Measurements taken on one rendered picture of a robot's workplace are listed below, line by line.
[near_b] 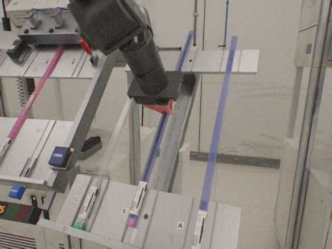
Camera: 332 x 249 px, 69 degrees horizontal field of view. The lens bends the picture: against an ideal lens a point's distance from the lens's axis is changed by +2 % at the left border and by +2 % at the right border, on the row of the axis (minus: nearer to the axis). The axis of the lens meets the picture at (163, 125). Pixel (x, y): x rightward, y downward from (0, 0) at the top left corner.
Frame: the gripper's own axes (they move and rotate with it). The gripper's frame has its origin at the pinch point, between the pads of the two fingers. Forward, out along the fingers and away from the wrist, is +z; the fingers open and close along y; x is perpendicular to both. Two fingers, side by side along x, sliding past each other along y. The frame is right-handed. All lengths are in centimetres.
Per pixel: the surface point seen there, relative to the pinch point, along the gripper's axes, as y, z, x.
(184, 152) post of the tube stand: -3.7, 8.9, 5.8
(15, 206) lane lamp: 36.6, 8.8, 27.1
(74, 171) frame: 24.0, 8.9, 15.5
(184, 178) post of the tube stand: -3.7, 13.8, 10.6
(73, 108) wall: 184, 146, -90
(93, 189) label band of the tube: 9.9, -0.4, 20.3
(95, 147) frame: 50, 44, -6
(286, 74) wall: -36, 142, -141
